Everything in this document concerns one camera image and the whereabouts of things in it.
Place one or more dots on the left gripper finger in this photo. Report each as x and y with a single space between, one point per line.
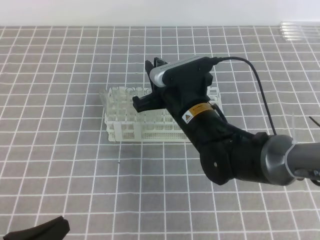
55 229

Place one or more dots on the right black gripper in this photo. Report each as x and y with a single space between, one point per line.
176 99

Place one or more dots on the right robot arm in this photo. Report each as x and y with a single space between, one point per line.
226 152

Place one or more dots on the leaning clear test tube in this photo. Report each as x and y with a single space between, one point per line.
104 97

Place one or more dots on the white plastic test tube rack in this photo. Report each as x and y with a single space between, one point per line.
148 126

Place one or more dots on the grey grid tablecloth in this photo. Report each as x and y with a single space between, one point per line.
56 158

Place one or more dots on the spare glass test tubes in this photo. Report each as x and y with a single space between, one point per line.
300 30

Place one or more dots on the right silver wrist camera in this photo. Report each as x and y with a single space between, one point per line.
185 70

